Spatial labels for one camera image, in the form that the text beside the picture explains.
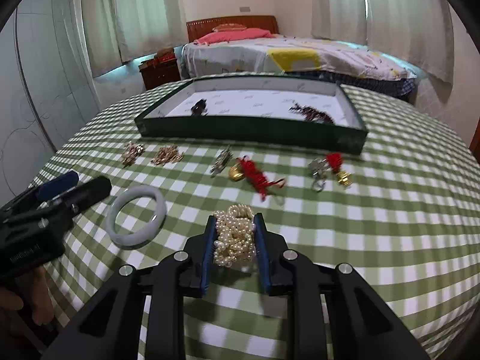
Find red cord gold lock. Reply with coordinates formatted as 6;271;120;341
229;156;286;201

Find rose gold flower brooch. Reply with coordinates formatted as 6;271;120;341
151;145;184;166

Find person left hand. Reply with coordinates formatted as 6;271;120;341
1;266;54;328

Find patterned small pillow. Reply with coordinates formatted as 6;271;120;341
212;23;247;33

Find white pearl bracelet bundle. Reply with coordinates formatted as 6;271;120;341
211;203;258;269

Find pale jade bangle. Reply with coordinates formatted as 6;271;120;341
104;184;167;250

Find pink pillow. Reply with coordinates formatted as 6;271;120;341
193;28;275;45

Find frosted glass wardrobe door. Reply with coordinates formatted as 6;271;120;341
1;0;99;203

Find green tray white lining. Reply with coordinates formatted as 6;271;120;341
134;74;368;155

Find green white checkered tablecloth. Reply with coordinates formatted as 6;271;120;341
34;85;479;359

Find bed with patterned sheet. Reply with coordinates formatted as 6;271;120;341
181;36;417;98

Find left white curtain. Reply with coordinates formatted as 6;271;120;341
80;0;187;78

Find wooden headboard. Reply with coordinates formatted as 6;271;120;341
186;15;279;42

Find dark red bead necklace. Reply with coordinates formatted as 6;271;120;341
288;101;335;125

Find rose gold pearl brooch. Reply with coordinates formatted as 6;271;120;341
121;141;145;167

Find dark wooden nightstand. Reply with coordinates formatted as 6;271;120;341
139;58;181;90

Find brown wooden door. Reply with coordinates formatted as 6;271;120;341
469;119;480;159

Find silver crystal brooch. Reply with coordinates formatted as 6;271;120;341
210;146;233;176

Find red tassel gold charm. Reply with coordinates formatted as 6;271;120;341
325;153;352;188

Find red boxes on nightstand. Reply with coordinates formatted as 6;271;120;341
138;47;176;70

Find dark carved bead pendant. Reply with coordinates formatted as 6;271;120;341
190;98;208;116

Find white curtain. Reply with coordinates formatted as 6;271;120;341
312;0;455;84
80;0;187;78

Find silver ring ornament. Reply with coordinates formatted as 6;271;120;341
309;158;330;193

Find right white curtain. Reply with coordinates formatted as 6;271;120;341
312;0;455;84

